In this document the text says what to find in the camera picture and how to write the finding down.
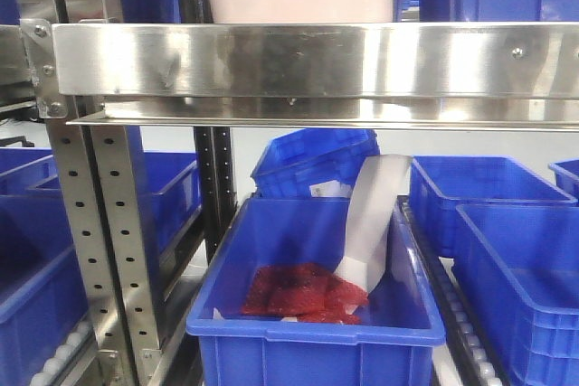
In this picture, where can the perforated steel shelf upright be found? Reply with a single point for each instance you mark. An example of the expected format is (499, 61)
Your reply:
(101, 171)

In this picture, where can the black rear shelf upright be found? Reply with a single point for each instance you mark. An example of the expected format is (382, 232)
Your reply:
(213, 146)

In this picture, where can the red mesh bag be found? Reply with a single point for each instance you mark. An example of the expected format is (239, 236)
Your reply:
(306, 292)

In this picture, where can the blue left front crate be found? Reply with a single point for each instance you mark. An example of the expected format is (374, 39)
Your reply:
(42, 295)

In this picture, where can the white roller conveyor track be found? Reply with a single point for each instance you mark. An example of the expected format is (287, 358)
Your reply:
(467, 357)

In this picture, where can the blue tilted rear crate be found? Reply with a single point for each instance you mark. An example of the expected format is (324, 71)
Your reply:
(314, 162)

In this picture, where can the blue right rear crate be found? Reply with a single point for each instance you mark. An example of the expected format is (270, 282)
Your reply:
(440, 183)

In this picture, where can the blue front centre crate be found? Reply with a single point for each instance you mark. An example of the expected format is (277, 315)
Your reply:
(400, 326)

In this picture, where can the blue left rear crate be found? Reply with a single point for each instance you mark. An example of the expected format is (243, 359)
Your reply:
(173, 186)

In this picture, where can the blue far right crate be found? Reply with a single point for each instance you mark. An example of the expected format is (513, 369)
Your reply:
(566, 175)

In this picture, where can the stainless steel shelf beam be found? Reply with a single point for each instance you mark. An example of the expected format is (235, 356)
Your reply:
(450, 76)

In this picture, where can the blue right front crate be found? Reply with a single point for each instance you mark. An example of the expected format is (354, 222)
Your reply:
(518, 268)

